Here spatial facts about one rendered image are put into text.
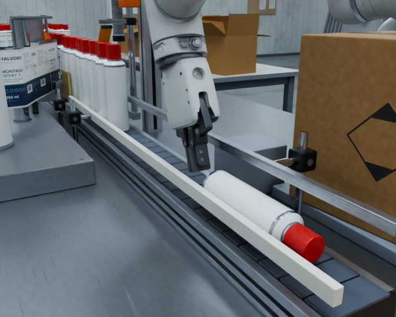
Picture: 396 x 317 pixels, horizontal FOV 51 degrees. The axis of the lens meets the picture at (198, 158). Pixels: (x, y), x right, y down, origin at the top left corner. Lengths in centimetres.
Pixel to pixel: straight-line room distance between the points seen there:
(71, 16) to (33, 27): 853
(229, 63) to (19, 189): 206
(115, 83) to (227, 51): 177
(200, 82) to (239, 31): 212
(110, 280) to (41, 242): 15
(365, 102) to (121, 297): 41
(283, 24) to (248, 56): 995
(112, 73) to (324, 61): 51
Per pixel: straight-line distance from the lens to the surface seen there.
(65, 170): 82
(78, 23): 1003
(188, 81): 62
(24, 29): 143
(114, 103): 99
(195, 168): 65
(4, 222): 75
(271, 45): 1253
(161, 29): 65
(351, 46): 62
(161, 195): 68
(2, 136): 96
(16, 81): 118
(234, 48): 272
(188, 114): 62
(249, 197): 53
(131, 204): 75
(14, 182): 82
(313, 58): 66
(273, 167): 55
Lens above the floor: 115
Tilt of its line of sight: 19 degrees down
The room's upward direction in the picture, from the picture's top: straight up
